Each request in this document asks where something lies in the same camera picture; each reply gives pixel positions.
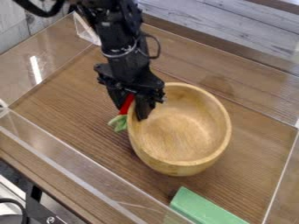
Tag wooden bowl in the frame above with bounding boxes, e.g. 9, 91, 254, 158
127, 82, 232, 177

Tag black cable loop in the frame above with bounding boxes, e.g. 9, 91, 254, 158
138, 32, 163, 60

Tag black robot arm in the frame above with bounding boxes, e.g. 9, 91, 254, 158
76, 0, 164, 120

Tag black thick cable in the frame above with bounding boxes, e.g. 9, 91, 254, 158
13, 0, 71, 18

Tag red plush strawberry toy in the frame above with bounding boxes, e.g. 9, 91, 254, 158
107, 94, 135, 132

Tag clear acrylic corner bracket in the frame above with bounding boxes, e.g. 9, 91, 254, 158
72, 12, 102, 46

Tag green foam block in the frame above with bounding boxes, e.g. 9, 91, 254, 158
170, 186, 250, 224

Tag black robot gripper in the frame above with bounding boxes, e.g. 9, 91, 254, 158
94, 52, 164, 121

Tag clear acrylic front wall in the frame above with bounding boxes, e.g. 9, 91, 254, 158
0, 108, 192, 224

